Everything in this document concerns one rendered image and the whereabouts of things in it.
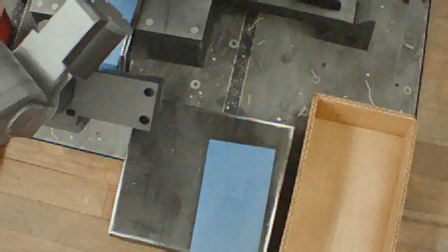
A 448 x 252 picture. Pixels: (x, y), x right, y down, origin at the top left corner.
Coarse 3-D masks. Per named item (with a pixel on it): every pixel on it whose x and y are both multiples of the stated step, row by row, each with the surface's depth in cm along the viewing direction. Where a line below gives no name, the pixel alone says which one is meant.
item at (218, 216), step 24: (216, 144) 109; (240, 144) 109; (216, 168) 108; (240, 168) 108; (264, 168) 108; (216, 192) 107; (264, 192) 107; (216, 216) 107; (240, 216) 107; (192, 240) 106; (216, 240) 106; (240, 240) 106
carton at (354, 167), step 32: (320, 96) 106; (320, 128) 111; (352, 128) 111; (384, 128) 110; (320, 160) 110; (352, 160) 110; (384, 160) 110; (320, 192) 109; (352, 192) 109; (384, 192) 109; (288, 224) 102; (320, 224) 108; (352, 224) 108; (384, 224) 108
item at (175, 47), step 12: (216, 0) 112; (216, 12) 115; (36, 24) 111; (144, 36) 108; (156, 36) 107; (204, 36) 108; (156, 48) 111; (168, 48) 110; (180, 48) 109; (192, 48) 109; (204, 48) 111; (168, 60) 114; (180, 60) 113; (192, 60) 112; (204, 60) 114
